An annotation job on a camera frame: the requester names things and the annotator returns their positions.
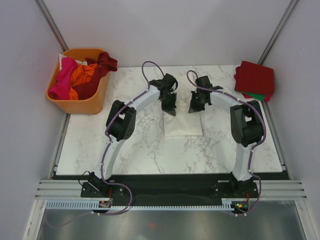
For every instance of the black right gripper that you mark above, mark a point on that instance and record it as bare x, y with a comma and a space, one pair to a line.
193, 107

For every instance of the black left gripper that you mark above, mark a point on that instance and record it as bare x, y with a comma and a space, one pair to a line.
170, 108

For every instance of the white printed t shirt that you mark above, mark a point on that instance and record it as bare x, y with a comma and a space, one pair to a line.
184, 124

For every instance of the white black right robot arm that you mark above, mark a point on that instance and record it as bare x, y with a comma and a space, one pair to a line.
247, 127

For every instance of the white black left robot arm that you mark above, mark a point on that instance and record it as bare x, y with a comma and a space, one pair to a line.
120, 126

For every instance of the folded dark red t shirt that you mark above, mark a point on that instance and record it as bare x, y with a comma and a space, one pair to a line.
256, 79

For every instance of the folded green t shirt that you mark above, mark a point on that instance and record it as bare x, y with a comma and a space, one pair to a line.
256, 96

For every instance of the orange plastic laundry basket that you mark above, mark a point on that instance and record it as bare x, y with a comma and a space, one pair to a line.
90, 106

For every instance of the crumpled maroon t shirt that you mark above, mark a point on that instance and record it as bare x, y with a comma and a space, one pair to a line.
105, 64

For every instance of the crumpled orange t shirt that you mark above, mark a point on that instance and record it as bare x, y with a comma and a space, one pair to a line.
81, 75

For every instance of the crumpled pink t shirt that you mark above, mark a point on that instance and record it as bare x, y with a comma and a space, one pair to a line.
61, 90

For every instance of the white cloth in basket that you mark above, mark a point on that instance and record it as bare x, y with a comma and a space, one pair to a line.
61, 56

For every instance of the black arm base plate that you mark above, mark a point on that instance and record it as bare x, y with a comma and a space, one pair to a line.
171, 190

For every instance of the aluminium frame rail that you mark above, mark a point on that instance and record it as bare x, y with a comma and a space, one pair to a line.
71, 190

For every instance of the left corner aluminium post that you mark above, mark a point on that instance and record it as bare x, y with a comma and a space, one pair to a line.
51, 24

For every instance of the corner aluminium post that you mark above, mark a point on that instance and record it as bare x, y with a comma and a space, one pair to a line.
51, 24
278, 30

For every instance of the right corner aluminium post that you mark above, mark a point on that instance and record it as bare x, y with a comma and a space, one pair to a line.
278, 30

